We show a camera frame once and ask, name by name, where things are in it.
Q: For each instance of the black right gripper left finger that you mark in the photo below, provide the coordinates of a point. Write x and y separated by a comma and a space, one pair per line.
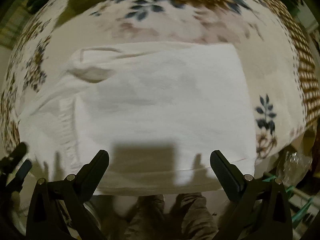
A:
45, 219

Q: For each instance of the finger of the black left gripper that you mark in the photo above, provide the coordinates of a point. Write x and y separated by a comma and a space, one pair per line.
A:
9, 163
16, 183

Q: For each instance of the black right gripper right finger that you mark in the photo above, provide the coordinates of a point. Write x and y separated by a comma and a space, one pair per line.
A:
261, 207

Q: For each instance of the white pants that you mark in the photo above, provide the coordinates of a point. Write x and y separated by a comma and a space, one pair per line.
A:
158, 108

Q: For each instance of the green plastic clothes hanger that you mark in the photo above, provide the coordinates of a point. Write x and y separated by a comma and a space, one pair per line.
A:
304, 208

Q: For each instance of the clear plastic bag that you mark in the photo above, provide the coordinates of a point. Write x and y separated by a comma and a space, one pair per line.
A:
293, 166

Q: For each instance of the person's grey trouser legs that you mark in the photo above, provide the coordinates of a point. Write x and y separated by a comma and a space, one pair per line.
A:
189, 218

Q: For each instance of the floral fleece blanket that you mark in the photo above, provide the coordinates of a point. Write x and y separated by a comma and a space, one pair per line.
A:
275, 54

